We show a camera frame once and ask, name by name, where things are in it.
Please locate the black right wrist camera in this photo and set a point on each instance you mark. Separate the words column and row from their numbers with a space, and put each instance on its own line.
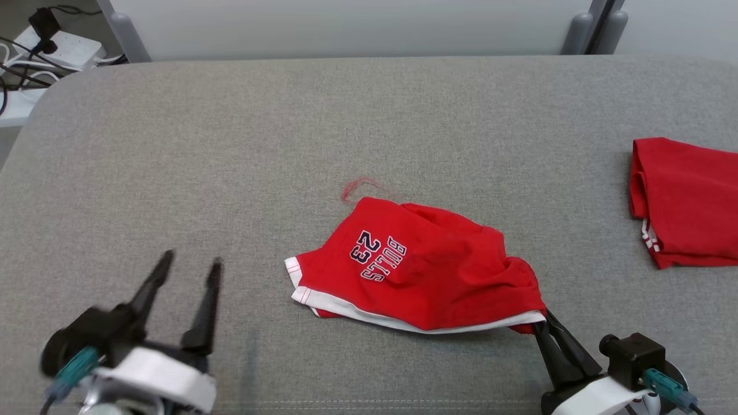
column 631, row 357

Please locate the narrow white partition panel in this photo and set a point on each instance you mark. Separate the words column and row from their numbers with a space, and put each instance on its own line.
column 680, row 29

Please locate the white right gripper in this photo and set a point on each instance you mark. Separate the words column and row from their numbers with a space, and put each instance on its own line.
column 594, row 400

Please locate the double grey partition post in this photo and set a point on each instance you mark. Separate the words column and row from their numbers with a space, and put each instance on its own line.
column 594, row 31

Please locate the white power strip with adapter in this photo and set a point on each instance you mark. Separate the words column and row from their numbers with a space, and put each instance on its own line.
column 63, row 49

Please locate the single grey partition post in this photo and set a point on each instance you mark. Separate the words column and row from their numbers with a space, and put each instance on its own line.
column 124, row 37

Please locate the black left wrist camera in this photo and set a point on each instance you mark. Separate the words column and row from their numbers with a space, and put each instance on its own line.
column 98, row 331

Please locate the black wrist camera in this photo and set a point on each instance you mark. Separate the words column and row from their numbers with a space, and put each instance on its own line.
column 98, row 331
column 631, row 357

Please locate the red Bulls shorts white hem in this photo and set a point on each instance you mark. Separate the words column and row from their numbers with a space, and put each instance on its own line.
column 438, row 271

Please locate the black plug adapter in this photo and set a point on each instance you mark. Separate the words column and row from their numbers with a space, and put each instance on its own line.
column 45, row 23

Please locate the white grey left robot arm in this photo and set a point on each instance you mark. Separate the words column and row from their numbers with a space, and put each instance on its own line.
column 121, row 406

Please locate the plain white power strip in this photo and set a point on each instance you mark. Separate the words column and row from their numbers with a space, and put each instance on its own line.
column 20, row 106

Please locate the red jersey number 23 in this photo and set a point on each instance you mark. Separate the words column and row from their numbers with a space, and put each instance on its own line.
column 692, row 202

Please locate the wide white partition panel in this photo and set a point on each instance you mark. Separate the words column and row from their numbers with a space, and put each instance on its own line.
column 346, row 29

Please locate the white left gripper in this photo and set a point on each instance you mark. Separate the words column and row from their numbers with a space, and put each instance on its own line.
column 161, row 377

